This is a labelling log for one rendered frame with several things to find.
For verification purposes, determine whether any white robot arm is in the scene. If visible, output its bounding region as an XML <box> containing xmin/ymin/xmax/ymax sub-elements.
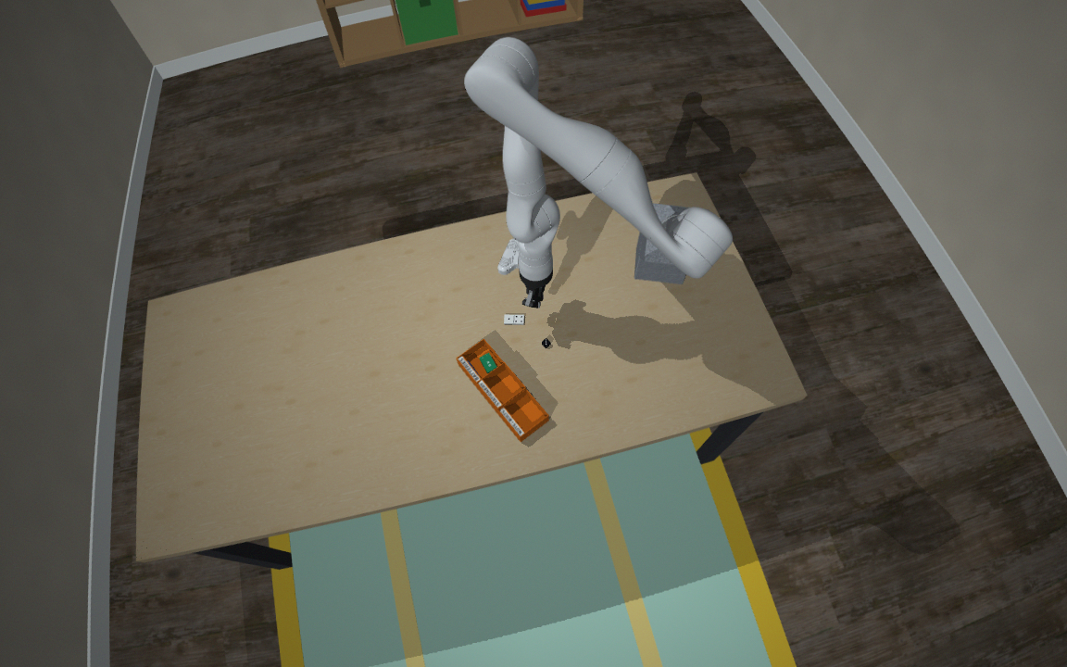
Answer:
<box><xmin>464</xmin><ymin>37</ymin><xmax>733</xmax><ymax>281</ymax></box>

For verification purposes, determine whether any orange three-compartment bin rack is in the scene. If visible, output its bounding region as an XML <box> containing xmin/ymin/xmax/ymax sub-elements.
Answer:
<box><xmin>457</xmin><ymin>339</ymin><xmax>550</xmax><ymax>442</ymax></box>

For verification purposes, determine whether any green 9v battery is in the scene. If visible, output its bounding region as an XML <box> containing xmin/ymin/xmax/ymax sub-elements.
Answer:
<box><xmin>480</xmin><ymin>353</ymin><xmax>497</xmax><ymax>374</ymax></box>

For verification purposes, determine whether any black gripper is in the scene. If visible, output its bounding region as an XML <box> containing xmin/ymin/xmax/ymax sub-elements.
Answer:
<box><xmin>520</xmin><ymin>270</ymin><xmax>553</xmax><ymax>308</ymax></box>

